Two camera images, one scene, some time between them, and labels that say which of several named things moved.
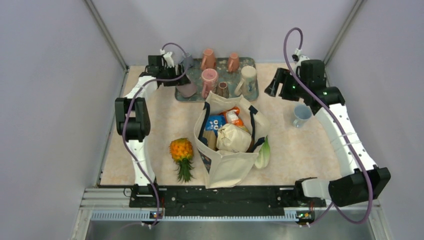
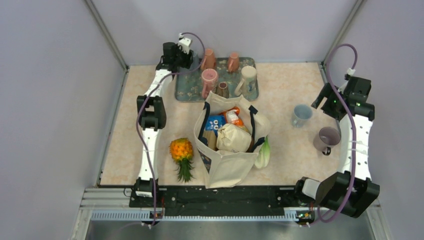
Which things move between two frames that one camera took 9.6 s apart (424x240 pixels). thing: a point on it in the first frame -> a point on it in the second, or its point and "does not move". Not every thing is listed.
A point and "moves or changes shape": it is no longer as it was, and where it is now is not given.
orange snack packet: [232, 117] does not move
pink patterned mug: [209, 79] does not move
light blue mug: [302, 113] does not move
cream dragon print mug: [247, 86] does not move
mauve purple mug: [187, 90] -> [328, 137]
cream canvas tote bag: [227, 131] does not move
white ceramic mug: [187, 60] moves or changes shape
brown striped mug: [223, 90] does not move
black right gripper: [282, 76] -> [326, 92]
